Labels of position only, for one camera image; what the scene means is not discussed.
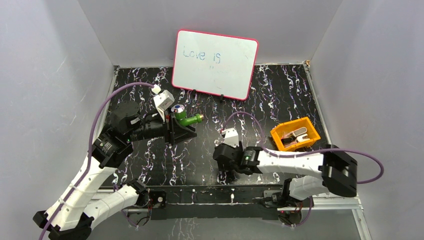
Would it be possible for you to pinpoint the green water faucet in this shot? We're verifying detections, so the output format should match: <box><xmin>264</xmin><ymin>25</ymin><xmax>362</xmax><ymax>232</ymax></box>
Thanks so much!
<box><xmin>170</xmin><ymin>104</ymin><xmax>204</xmax><ymax>127</ymax></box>

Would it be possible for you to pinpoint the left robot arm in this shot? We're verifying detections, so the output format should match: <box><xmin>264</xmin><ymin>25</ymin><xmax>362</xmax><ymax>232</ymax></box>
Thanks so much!
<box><xmin>33</xmin><ymin>101</ymin><xmax>204</xmax><ymax>240</ymax></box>

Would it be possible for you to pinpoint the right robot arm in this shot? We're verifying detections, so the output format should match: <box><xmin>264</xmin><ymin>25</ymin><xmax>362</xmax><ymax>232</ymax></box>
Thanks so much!
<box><xmin>212</xmin><ymin>143</ymin><xmax>358</xmax><ymax>208</ymax></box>

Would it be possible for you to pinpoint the orange parts bin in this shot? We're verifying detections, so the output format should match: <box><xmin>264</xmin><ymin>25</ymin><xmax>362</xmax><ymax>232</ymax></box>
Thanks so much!
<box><xmin>270</xmin><ymin>117</ymin><xmax>321</xmax><ymax>152</ymax></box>

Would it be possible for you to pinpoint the white part in bin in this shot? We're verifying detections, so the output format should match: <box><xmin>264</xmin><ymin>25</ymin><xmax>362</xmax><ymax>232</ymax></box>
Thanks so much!
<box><xmin>292</xmin><ymin>127</ymin><xmax>310</xmax><ymax>143</ymax></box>

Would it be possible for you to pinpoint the pink framed whiteboard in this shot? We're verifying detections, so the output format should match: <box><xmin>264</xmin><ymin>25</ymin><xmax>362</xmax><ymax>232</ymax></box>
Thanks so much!
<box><xmin>171</xmin><ymin>29</ymin><xmax>259</xmax><ymax>101</ymax></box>

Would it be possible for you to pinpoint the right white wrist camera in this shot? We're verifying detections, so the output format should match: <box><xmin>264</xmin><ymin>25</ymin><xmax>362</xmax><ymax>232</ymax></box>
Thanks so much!
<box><xmin>221</xmin><ymin>127</ymin><xmax>240</xmax><ymax>148</ymax></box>

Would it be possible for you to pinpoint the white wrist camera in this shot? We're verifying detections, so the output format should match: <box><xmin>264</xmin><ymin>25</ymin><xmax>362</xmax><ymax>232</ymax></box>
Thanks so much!
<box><xmin>221</xmin><ymin>127</ymin><xmax>240</xmax><ymax>148</ymax></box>
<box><xmin>152</xmin><ymin>86</ymin><xmax>175</xmax><ymax>122</ymax></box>

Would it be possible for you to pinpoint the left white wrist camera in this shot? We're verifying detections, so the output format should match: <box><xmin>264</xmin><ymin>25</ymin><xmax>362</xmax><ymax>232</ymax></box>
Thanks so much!
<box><xmin>152</xmin><ymin>86</ymin><xmax>175</xmax><ymax>122</ymax></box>

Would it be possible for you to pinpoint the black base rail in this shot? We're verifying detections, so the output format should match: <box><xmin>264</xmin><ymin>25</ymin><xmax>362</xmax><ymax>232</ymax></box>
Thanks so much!
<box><xmin>149</xmin><ymin>184</ymin><xmax>283</xmax><ymax>220</ymax></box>

